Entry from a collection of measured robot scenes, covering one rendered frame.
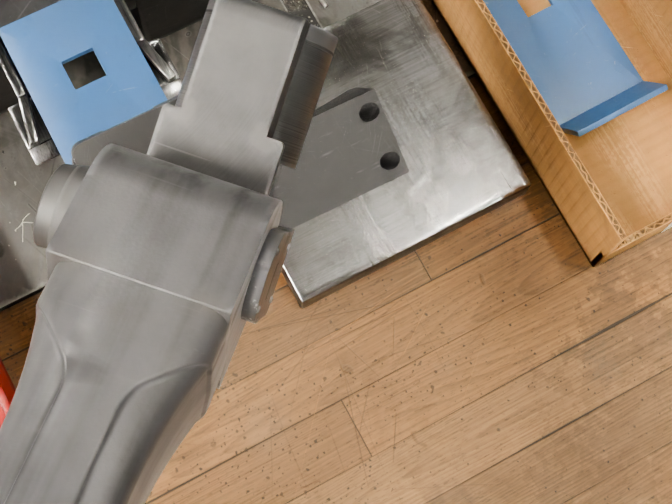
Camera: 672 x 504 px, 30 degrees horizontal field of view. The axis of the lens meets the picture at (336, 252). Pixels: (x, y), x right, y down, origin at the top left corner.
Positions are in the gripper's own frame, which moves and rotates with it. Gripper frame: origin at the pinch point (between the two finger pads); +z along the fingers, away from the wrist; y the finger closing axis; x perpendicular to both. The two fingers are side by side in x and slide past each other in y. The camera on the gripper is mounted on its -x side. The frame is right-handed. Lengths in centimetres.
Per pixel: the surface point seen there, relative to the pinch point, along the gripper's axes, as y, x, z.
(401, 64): -0.6, -19.0, 10.4
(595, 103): -8.3, -29.8, 7.9
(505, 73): -3.4, -23.9, 5.8
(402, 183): -7.2, -15.1, 7.2
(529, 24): -1.9, -28.6, 10.9
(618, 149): -11.5, -29.6, 6.7
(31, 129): 5.8, 4.5, 5.8
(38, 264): -2.4, 8.0, 11.8
